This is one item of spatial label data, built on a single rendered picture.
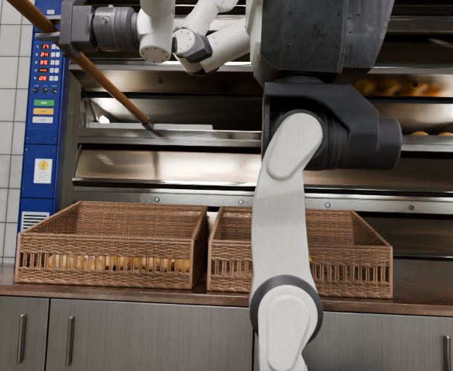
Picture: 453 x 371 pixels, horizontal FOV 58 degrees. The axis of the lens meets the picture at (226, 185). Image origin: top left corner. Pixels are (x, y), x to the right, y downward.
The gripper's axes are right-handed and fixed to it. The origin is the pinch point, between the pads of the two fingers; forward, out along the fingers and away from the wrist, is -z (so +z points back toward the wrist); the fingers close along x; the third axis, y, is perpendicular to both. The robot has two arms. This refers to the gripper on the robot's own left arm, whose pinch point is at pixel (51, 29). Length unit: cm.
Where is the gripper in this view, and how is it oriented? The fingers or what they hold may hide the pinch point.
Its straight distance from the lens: 101.7
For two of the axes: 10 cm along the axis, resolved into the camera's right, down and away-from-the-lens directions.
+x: -0.3, 10.0, -0.8
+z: 10.0, 0.3, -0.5
